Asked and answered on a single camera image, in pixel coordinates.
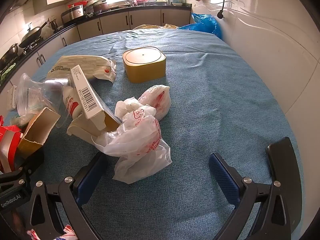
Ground steel rice cooker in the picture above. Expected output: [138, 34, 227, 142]
[61, 4, 85, 24]

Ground yellow square lidded container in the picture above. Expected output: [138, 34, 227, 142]
[122, 47, 167, 83]

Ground green cloth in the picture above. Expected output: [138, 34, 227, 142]
[0, 64, 15, 81]

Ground white tube with red label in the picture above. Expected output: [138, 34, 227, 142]
[62, 85, 83, 119]

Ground gas stove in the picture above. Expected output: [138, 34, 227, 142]
[19, 39, 44, 53]

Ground small cardboard box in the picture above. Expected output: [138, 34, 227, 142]
[17, 107, 61, 158]

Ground small white plastic bag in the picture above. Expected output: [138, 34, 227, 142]
[138, 85, 172, 120]

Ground long white barcode box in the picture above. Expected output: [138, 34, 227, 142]
[67, 64, 123, 140]

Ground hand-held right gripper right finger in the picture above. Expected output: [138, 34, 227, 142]
[208, 152, 300, 240]

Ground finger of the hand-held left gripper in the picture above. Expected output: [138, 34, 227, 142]
[0, 150, 45, 192]

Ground clear plastic bag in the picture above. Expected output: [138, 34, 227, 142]
[16, 73, 73, 128]

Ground beige base cabinets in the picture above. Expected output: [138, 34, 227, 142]
[0, 9, 192, 98]

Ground blue plastic bag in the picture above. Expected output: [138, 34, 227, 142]
[177, 12, 223, 39]

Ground beige printed paper bag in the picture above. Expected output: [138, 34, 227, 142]
[47, 55, 117, 83]

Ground black kitchen countertop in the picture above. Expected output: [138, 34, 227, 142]
[0, 4, 192, 88]

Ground yellow plastic bag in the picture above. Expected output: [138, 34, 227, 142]
[132, 24, 179, 30]

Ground large white plastic bag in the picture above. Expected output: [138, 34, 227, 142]
[91, 97, 173, 184]

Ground blue tablecloth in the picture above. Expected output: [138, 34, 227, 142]
[5, 29, 304, 240]

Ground red and white packet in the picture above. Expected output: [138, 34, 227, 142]
[0, 116, 22, 174]

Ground black wok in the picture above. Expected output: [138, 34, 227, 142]
[19, 21, 49, 48]

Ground stacked pots and bowls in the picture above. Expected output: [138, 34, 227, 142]
[85, 0, 108, 15]

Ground dark frying pan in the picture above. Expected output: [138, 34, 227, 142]
[0, 43, 19, 70]

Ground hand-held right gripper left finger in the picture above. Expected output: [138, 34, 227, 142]
[26, 152, 108, 240]

